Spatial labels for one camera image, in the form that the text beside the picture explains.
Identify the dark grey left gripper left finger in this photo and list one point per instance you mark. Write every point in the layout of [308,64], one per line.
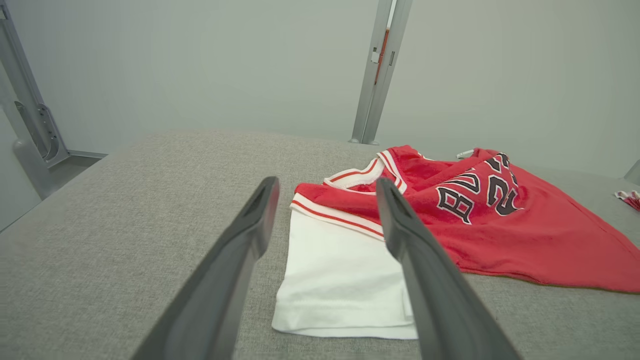
[220,280]

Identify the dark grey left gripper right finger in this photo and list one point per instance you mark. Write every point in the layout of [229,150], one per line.
[430,280]

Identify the red basketball jersey white sleeve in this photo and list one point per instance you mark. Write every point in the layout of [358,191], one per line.
[500,235]

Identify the red shorts with white band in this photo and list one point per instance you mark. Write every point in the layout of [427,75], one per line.
[631,199]

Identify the grey rounded tube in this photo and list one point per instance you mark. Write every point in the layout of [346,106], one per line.
[35,167]

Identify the grey metal post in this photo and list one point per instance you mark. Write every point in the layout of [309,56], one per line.
[377,75]

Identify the grey metal frame bracket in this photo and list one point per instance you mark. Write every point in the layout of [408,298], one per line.
[30,100]

